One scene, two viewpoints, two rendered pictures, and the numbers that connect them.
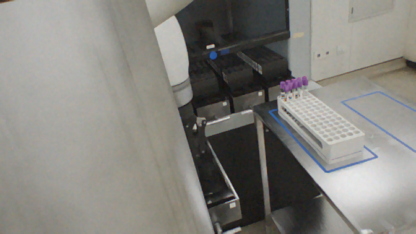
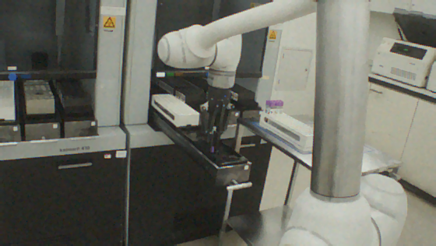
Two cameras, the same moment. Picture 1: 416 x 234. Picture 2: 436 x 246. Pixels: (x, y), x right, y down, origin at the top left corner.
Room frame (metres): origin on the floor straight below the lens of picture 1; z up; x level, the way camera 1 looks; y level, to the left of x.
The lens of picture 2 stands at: (-0.40, 0.52, 1.31)
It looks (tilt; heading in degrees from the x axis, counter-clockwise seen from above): 19 degrees down; 338
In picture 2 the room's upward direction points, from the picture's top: 7 degrees clockwise
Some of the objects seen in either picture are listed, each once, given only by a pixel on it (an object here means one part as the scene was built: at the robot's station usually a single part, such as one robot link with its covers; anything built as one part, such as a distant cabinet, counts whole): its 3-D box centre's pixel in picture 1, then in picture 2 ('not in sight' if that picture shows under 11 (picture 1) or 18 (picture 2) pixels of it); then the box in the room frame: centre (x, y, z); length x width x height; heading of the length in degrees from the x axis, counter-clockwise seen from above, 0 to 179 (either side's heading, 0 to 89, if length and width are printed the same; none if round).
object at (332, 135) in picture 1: (314, 122); (290, 128); (0.74, -0.31, 0.85); 0.30 x 0.10 x 0.06; 8
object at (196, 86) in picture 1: (204, 86); (194, 99); (1.14, -0.01, 0.85); 0.12 x 0.02 x 0.06; 101
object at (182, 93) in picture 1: (172, 91); (221, 78); (0.66, 0.07, 1.07); 0.09 x 0.09 x 0.06
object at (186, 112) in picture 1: (179, 117); (218, 99); (0.66, 0.07, 1.00); 0.08 x 0.07 x 0.09; 100
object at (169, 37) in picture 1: (155, 48); (222, 45); (0.65, 0.08, 1.18); 0.13 x 0.11 x 0.16; 108
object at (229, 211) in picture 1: (187, 146); (190, 136); (0.85, 0.09, 0.78); 0.73 x 0.14 x 0.09; 10
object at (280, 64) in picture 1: (273, 67); (245, 97); (1.20, -0.31, 0.85); 0.12 x 0.02 x 0.06; 99
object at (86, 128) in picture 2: not in sight; (69, 103); (1.27, 0.57, 0.78); 0.73 x 0.14 x 0.09; 10
